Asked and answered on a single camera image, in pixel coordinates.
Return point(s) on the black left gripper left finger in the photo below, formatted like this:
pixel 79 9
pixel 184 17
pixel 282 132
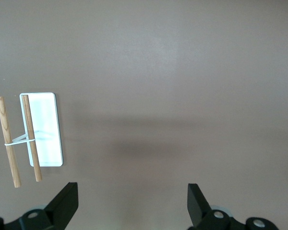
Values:
pixel 62 206

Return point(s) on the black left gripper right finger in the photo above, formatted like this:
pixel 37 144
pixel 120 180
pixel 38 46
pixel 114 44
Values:
pixel 199 210

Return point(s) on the white rack with wooden bars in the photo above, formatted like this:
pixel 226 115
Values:
pixel 45 129

